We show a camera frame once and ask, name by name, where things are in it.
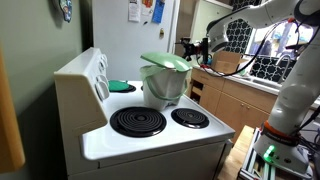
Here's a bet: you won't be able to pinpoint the metal sink faucet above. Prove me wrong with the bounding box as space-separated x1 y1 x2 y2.
275 54 293 76

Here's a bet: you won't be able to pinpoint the white electric stove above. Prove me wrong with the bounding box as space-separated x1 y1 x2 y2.
53 46 236 180

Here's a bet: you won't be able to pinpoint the paper note with orange print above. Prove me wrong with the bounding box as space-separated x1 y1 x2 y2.
141 0 154 16

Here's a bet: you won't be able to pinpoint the white refrigerator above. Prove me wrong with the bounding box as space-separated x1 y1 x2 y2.
91 0 181 83

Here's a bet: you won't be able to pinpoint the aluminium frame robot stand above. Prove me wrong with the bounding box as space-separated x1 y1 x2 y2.
238 128 314 180

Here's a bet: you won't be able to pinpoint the blue paper note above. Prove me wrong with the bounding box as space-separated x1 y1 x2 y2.
152 0 166 24

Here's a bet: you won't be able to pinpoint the black white patterned backsplash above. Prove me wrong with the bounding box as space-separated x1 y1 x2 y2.
226 0 296 84

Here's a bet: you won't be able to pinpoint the wooden wall shelf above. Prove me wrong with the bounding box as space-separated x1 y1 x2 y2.
0 43 26 174

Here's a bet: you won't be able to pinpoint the pale upper kitchen cabinet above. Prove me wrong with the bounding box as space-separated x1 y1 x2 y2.
189 0 234 44

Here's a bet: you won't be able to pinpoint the brown cardboard box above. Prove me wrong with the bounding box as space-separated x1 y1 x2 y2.
211 50 243 75

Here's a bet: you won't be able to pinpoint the green bin lid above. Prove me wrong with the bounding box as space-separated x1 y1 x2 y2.
139 51 193 73

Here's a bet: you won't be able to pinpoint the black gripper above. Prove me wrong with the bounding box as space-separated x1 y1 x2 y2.
175 37 210 64

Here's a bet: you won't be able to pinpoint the wooden kitchen base cabinets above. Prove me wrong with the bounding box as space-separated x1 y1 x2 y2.
189 66 320 144

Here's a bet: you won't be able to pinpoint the black coil stove burner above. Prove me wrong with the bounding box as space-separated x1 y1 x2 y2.
108 79 138 94
170 107 210 130
109 106 168 138

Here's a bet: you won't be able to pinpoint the colourful decorative wall plate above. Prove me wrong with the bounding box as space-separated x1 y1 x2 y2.
59 0 73 23

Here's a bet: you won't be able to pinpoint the white paper note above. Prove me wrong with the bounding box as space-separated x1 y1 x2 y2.
128 0 142 23

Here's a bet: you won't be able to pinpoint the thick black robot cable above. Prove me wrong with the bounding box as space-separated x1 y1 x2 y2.
196 18 303 78

